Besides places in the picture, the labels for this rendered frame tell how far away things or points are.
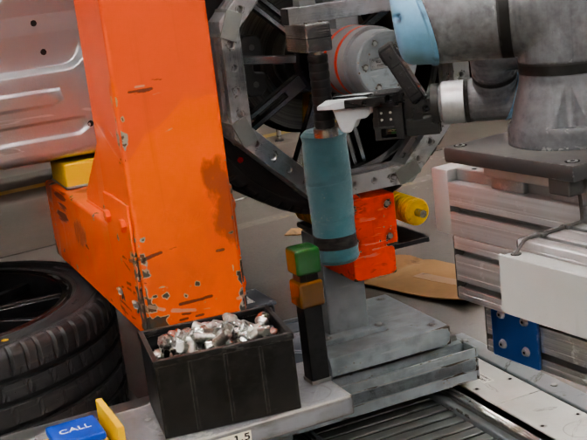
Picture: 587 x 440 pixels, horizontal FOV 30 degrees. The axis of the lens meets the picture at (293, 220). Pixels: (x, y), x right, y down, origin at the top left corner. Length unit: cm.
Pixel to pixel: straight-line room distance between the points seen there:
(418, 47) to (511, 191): 22
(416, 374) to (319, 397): 85
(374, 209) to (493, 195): 87
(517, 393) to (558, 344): 103
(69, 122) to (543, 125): 109
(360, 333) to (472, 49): 123
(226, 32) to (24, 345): 69
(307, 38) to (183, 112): 36
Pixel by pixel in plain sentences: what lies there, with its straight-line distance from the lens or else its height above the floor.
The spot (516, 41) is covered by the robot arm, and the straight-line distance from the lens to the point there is 132.
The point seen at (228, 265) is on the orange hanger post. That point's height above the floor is 62.
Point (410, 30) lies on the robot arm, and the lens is 132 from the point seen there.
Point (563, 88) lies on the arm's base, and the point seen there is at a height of 89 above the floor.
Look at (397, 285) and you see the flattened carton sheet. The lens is 349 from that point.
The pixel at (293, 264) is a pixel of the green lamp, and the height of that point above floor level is 64.
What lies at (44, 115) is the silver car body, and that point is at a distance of 212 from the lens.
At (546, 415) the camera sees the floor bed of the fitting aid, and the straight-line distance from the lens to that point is 238.
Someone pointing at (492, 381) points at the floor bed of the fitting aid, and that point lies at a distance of 255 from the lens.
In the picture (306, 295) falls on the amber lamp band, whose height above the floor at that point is 59.
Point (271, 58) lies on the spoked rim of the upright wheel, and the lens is 224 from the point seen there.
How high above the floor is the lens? 109
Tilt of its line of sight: 14 degrees down
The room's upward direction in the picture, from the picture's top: 7 degrees counter-clockwise
